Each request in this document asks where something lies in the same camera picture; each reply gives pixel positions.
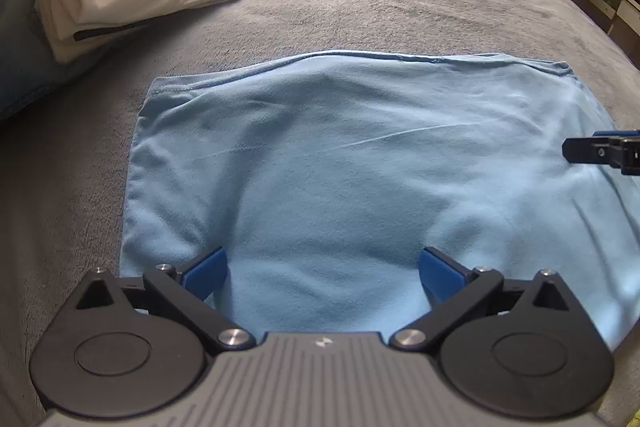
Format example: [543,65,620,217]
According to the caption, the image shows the light blue t-shirt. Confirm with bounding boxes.
[120,51,633,353]

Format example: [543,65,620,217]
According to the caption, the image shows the dark blue denim cloth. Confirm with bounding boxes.
[0,0,108,122]

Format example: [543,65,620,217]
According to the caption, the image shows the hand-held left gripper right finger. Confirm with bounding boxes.
[389,247,571,350]

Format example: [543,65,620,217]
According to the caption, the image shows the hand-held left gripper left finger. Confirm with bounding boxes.
[75,247,257,350]

